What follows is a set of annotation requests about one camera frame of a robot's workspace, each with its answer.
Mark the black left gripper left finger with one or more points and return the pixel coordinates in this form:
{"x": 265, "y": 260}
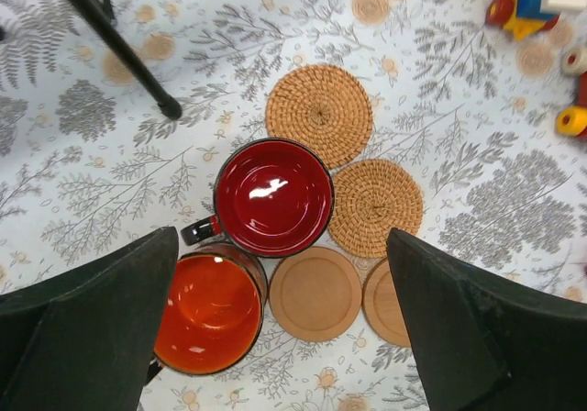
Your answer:
{"x": 83, "y": 340}

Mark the black music stand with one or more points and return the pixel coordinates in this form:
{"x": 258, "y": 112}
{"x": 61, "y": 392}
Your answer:
{"x": 99, "y": 15}

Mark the toy car with yellow block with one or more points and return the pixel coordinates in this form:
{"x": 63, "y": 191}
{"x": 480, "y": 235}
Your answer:
{"x": 523, "y": 18}

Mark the red cup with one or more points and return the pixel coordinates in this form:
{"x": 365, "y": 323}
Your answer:
{"x": 272, "y": 198}

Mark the light wooden coaster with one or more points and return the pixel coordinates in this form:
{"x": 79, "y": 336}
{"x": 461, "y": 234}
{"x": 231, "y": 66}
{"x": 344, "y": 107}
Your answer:
{"x": 381, "y": 306}
{"x": 315, "y": 295}

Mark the woven rattan coaster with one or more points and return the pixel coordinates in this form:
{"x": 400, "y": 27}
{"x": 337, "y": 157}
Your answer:
{"x": 372, "y": 197}
{"x": 324, "y": 108}

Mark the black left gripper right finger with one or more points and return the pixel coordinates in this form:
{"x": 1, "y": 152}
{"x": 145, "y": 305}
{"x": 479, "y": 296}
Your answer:
{"x": 483, "y": 342}

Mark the blue green purple block toy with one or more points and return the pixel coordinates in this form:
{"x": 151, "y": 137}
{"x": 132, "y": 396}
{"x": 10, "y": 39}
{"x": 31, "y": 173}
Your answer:
{"x": 571, "y": 122}

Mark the orange cup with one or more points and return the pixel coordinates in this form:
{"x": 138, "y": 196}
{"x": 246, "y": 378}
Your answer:
{"x": 214, "y": 310}

